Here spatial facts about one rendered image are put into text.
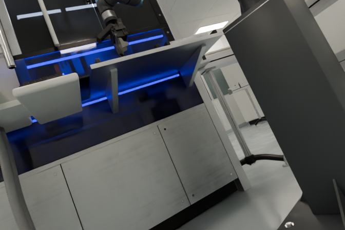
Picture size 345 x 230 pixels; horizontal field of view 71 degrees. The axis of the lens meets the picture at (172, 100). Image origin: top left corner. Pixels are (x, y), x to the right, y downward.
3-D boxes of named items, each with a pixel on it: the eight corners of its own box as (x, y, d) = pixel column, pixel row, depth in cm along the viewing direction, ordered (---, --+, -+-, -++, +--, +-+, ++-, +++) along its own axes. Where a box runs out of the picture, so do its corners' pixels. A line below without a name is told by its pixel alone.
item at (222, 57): (191, 73, 173) (181, 53, 175) (183, 80, 187) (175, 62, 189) (260, 51, 200) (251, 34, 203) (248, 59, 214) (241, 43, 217)
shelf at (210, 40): (90, 101, 143) (89, 98, 144) (189, 70, 172) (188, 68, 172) (91, 69, 100) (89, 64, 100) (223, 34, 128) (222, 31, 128)
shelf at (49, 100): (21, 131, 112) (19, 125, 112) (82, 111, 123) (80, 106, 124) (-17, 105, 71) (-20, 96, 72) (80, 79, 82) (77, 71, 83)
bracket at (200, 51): (187, 88, 158) (178, 70, 160) (190, 87, 159) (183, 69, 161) (211, 66, 127) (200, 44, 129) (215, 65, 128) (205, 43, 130)
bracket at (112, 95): (113, 114, 138) (104, 93, 140) (118, 112, 139) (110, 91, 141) (120, 95, 107) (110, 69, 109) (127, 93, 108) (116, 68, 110)
